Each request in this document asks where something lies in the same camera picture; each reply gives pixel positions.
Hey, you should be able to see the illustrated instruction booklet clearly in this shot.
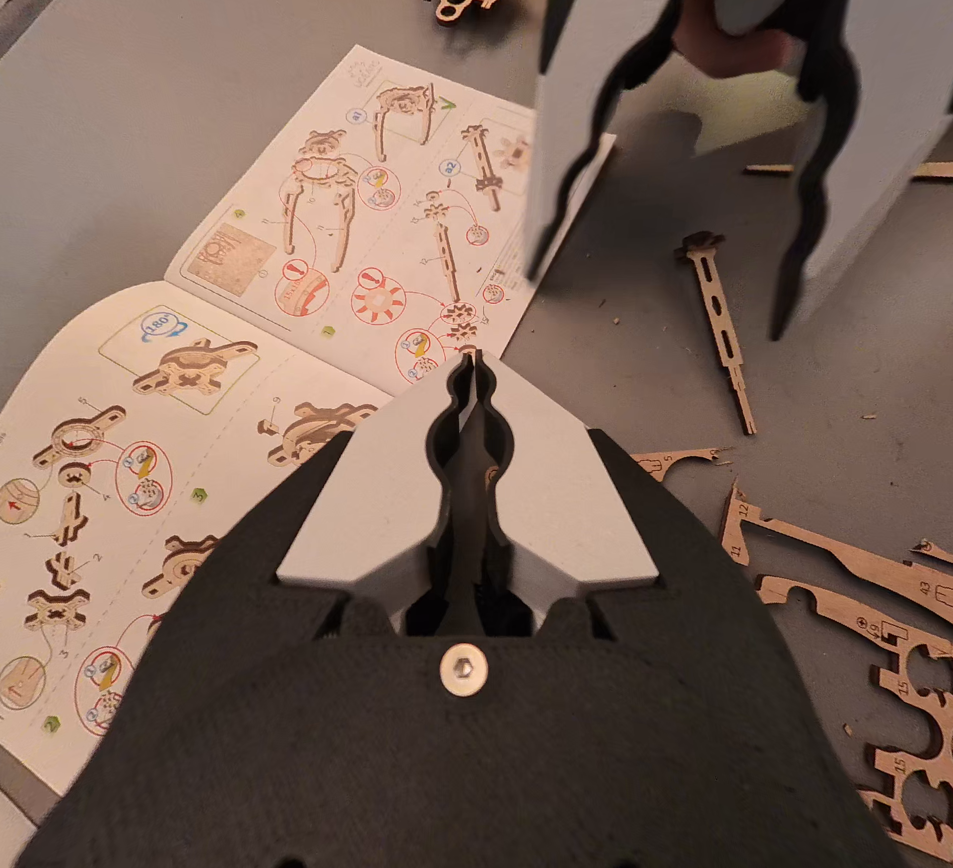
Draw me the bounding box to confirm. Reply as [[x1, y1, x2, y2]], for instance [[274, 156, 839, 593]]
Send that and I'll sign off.
[[0, 45, 617, 828]]

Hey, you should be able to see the thin wooden strip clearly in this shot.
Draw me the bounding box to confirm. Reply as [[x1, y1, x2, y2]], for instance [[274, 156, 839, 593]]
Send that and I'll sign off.
[[745, 162, 953, 181]]

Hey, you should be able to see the slotted wooden shaft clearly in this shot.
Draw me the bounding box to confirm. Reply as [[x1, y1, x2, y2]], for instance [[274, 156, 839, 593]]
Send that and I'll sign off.
[[674, 231, 758, 435]]

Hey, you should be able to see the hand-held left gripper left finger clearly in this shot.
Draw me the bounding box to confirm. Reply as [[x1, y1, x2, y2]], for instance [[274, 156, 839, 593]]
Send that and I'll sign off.
[[275, 350, 477, 634]]

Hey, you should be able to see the large punched wooden parts sheet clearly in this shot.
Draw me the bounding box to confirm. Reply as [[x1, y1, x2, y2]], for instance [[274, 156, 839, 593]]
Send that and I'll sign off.
[[629, 445, 953, 862]]

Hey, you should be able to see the person's right hand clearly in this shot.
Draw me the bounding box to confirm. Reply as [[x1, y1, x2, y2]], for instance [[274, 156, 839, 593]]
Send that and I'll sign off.
[[672, 0, 795, 79]]

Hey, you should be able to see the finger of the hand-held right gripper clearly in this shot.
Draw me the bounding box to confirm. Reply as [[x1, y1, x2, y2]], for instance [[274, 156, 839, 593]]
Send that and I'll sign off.
[[767, 0, 953, 344], [521, 0, 682, 284]]

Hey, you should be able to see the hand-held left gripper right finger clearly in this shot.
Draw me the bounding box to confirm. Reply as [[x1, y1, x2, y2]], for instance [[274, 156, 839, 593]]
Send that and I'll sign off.
[[476, 350, 661, 634]]

